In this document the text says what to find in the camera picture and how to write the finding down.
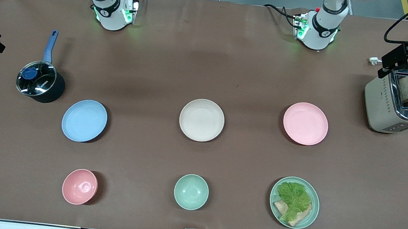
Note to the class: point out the pink bowl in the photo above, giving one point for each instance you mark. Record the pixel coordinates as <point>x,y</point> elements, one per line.
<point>79,186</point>

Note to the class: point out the pink plate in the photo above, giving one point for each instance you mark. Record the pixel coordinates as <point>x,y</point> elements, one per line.
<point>305,123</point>

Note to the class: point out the green bowl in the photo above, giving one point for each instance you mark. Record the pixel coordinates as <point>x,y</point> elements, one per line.
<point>191,191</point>

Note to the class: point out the toast bread slice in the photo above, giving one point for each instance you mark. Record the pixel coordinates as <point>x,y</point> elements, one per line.
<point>301,217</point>

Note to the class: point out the beige plate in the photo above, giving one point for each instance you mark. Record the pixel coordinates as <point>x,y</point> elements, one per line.
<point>202,120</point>

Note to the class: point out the white power plug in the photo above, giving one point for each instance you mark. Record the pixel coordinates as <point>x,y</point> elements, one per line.
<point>374,61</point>

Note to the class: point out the green plate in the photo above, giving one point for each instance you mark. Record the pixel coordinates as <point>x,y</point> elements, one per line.
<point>311,213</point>

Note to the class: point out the glass lid with blue knob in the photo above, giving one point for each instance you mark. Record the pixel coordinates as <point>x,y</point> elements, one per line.
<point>36,78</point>

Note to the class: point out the green lettuce leaf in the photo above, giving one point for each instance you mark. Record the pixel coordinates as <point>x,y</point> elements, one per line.
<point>293,198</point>

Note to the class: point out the blue plate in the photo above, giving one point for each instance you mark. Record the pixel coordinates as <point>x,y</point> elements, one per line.
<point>84,120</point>

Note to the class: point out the beige and chrome toaster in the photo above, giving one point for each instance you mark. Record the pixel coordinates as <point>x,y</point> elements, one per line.
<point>383,106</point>

